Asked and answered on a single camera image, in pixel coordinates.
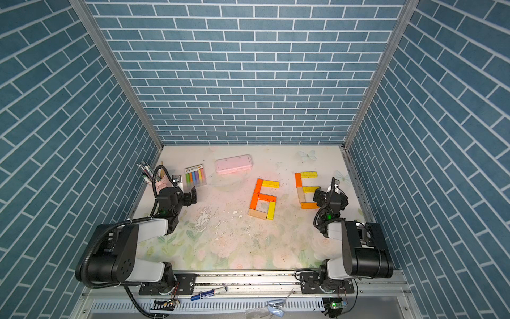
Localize light orange block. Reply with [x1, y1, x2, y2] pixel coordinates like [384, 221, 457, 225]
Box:
[300, 202, 320, 209]

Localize wooden block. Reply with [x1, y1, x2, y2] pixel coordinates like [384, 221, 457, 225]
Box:
[248, 209, 268, 220]
[296, 187, 306, 203]

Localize yellow block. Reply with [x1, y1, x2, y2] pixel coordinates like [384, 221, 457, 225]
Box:
[302, 186, 320, 194]
[267, 202, 276, 220]
[300, 171, 318, 178]
[262, 180, 280, 188]

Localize orange block low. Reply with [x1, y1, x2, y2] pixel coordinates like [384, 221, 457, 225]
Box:
[254, 179, 263, 194]

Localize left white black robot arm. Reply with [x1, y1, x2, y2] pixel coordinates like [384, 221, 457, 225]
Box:
[75, 187, 197, 295]

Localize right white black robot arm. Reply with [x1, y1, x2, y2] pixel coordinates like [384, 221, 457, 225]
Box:
[313, 184, 394, 284]

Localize colourful marker box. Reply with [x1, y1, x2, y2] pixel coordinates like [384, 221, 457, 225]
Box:
[185, 164, 207, 189]

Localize pink pen cup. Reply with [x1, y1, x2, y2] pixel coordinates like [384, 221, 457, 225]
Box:
[155, 169, 172, 194]

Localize pens in cup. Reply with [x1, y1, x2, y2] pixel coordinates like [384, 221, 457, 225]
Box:
[137, 161, 162, 183]

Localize pink pencil case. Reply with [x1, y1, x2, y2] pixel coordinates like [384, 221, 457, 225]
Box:
[215, 154, 253, 175]

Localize green lit circuit board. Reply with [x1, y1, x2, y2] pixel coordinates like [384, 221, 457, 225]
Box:
[321, 297, 345, 318]

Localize clear plastic bag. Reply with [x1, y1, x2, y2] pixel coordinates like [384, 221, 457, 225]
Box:
[246, 299, 286, 319]

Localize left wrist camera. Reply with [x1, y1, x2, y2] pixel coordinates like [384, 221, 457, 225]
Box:
[171, 175, 184, 193]

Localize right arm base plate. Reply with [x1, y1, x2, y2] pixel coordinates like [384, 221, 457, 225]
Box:
[294, 270, 355, 295]

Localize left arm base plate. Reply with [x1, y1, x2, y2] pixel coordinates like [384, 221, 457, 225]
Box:
[139, 273, 197, 296]

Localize blue screwdriver on rail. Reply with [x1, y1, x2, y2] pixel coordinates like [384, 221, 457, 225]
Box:
[191, 286, 228, 301]

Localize aluminium front rail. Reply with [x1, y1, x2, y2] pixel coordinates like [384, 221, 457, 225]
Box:
[79, 268, 415, 312]

